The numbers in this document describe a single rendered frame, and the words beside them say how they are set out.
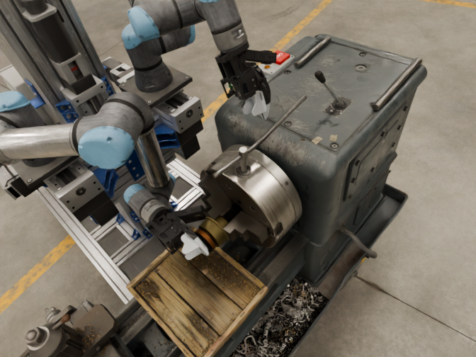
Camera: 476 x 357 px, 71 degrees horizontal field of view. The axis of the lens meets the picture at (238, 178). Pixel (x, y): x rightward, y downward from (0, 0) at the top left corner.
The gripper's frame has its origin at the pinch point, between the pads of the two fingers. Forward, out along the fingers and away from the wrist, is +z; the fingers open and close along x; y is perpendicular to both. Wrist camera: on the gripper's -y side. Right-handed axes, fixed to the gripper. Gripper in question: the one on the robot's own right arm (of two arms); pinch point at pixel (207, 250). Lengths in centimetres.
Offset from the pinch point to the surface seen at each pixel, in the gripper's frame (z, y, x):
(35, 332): -9.8, 41.5, 9.6
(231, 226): 0.9, -9.2, 2.1
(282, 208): 10.4, -20.6, 6.7
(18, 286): -134, 76, -107
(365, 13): -139, -348, -109
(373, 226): 21, -70, -55
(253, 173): 0.7, -20.7, 14.6
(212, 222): -3.3, -6.0, 3.7
